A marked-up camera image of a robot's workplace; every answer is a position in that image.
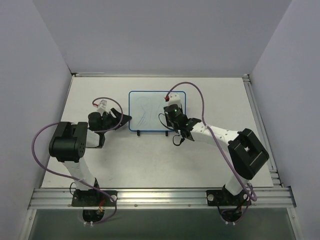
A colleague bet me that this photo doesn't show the blue framed whiteboard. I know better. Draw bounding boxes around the blue framed whiteboard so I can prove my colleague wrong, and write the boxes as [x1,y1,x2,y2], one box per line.
[128,91,172,132]

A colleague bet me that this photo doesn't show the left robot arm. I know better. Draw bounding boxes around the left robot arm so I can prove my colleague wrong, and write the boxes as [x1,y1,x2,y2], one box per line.
[48,108,132,200]

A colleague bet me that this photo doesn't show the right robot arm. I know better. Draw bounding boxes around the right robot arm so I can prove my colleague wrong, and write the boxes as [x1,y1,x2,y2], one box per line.
[163,104,270,196]

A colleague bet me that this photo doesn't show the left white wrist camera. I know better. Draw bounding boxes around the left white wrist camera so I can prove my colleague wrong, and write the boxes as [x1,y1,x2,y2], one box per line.
[96,99,110,115]

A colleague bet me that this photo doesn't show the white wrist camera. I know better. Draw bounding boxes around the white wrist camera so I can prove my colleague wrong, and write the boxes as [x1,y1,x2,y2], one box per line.
[164,92,182,107]
[96,99,110,115]

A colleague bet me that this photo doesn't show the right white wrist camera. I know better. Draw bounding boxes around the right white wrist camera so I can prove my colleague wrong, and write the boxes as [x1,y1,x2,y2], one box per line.
[164,92,182,107]

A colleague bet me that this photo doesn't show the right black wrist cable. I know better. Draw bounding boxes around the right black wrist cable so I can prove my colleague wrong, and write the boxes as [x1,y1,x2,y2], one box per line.
[158,112,186,147]

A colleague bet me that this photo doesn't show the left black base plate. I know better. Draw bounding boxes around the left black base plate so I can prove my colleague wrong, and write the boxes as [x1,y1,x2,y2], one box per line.
[71,189,115,207]

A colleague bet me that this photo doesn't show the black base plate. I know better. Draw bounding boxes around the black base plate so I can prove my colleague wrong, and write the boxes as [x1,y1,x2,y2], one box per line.
[71,189,115,207]
[205,189,252,207]

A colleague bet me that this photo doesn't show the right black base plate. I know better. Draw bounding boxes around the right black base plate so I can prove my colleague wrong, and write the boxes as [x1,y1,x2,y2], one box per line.
[205,189,252,207]

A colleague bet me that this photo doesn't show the aluminium right side rail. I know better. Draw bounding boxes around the aluminium right side rail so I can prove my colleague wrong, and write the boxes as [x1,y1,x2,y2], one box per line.
[242,74,285,188]

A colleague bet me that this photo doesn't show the aluminium rail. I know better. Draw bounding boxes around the aluminium rail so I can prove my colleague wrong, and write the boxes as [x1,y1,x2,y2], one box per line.
[242,74,285,188]
[28,187,296,210]

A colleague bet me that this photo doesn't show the aluminium front rail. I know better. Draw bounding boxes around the aluminium front rail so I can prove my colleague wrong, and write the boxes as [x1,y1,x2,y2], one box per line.
[28,187,296,210]

